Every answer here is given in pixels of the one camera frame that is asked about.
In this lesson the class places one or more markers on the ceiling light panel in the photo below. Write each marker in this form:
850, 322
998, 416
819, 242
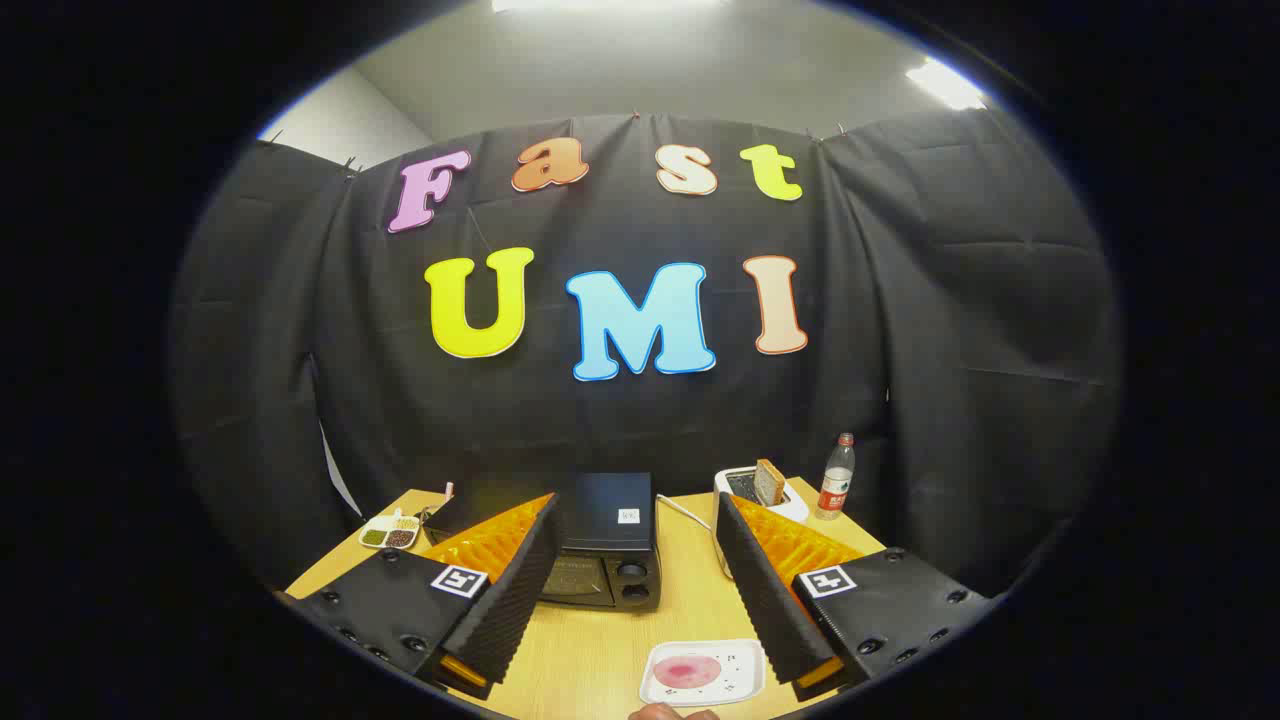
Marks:
945, 85

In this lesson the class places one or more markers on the black toaster oven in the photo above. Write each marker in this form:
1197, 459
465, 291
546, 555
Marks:
600, 500

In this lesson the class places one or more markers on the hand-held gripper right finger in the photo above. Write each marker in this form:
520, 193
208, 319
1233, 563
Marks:
765, 600

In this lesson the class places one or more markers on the white divided dish with beans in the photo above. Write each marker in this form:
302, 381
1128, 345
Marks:
388, 536

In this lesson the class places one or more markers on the brown bread slice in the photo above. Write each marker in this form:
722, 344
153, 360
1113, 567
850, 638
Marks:
770, 483

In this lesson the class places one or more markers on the pink round ham slice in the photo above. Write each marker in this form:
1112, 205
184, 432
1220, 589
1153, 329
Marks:
687, 672

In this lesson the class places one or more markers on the white pop-up toaster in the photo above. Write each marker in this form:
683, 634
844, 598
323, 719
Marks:
792, 506

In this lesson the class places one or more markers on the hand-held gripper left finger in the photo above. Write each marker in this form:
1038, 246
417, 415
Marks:
510, 610

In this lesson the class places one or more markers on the clear water bottle red label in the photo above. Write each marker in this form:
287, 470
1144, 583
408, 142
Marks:
834, 495

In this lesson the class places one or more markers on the white square plate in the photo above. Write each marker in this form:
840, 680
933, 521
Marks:
735, 670

